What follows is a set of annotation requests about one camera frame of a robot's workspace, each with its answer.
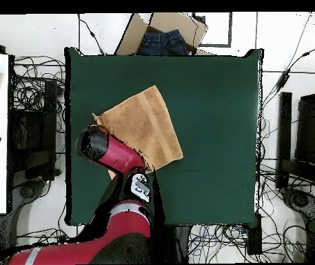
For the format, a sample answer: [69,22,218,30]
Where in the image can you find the peach terry towel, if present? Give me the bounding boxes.
[92,84,184,180]

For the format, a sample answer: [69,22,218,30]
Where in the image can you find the black flat panel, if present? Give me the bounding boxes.
[294,92,315,166]

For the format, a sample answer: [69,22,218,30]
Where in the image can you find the dark green table cloth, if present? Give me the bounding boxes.
[64,47,264,226]

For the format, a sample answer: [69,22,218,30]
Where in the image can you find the blue denim jeans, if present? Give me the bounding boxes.
[138,29,190,57]

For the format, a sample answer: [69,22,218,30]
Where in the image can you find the brown cardboard box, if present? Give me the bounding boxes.
[114,12,216,57]

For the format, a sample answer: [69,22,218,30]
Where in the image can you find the black equipment rack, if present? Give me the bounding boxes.
[8,79,62,188]

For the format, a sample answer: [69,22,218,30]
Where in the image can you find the grey office chair base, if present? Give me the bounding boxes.
[0,178,49,249]

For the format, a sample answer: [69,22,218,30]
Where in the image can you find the black office chair base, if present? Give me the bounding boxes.
[281,187,315,222]

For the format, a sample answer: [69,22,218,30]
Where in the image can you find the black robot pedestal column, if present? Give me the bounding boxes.
[167,225,192,264]

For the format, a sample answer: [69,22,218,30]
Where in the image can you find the black cable with inline plug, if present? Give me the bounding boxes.
[77,13,106,55]

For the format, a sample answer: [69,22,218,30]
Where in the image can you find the black cable power adaptor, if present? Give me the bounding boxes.
[274,67,289,90]

